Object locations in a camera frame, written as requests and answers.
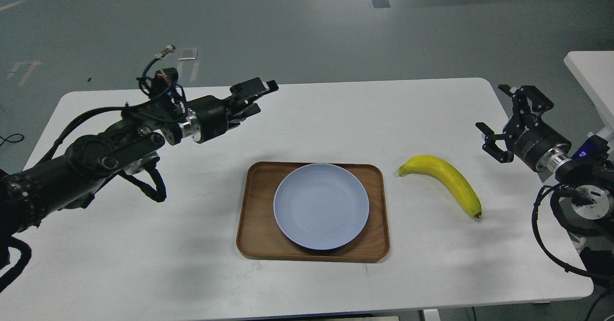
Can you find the white side table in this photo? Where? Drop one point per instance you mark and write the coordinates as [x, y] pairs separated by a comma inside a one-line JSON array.
[[594, 71]]

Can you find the yellow banana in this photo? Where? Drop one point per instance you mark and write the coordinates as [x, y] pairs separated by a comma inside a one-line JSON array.
[[449, 176]]

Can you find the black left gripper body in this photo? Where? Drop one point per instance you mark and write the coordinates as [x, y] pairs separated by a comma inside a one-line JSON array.
[[206, 119]]

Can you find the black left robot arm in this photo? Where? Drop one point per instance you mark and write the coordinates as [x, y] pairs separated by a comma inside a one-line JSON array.
[[127, 149]]

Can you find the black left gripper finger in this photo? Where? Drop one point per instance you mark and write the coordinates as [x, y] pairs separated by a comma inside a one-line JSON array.
[[248, 92], [241, 111]]

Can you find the brown wooden tray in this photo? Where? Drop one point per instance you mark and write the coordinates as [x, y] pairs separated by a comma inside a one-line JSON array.
[[260, 238]]

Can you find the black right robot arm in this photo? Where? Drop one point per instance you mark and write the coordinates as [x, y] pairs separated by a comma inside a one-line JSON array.
[[585, 178]]

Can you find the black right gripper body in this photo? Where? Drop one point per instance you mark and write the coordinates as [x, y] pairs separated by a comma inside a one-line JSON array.
[[531, 140]]

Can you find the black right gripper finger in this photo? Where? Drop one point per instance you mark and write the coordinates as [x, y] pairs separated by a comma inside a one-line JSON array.
[[490, 145], [527, 100]]

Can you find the light blue round plate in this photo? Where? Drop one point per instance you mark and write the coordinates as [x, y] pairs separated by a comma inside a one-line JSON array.
[[321, 206]]

